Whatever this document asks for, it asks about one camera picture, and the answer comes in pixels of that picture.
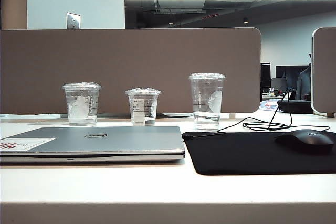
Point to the wide brown desk divider panel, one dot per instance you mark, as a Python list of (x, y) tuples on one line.
[(131, 61)]

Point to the narrow brown desk divider panel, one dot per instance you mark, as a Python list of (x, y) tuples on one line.
[(325, 72)]

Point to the black computer mouse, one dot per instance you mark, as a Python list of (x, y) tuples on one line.
[(305, 140)]

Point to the black mouse pad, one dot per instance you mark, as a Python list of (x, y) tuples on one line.
[(257, 153)]

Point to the small clear plastic lidded cup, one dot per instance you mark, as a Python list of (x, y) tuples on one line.
[(143, 108)]

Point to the silver Dell laptop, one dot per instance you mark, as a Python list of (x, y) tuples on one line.
[(99, 142)]

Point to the metal wall switch plate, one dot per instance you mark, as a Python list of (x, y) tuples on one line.
[(73, 20)]

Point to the white red laptop sticker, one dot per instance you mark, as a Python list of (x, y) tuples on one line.
[(25, 144)]

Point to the black pouch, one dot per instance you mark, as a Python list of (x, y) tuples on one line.
[(295, 104)]

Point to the tall clear plastic lidded cup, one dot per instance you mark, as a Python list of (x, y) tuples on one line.
[(207, 100)]

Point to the person in grey jacket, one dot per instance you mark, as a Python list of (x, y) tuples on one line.
[(304, 82)]

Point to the background computer monitor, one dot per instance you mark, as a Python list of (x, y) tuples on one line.
[(288, 74)]

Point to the medium clear plastic lidded cup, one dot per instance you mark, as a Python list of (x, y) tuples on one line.
[(81, 106)]

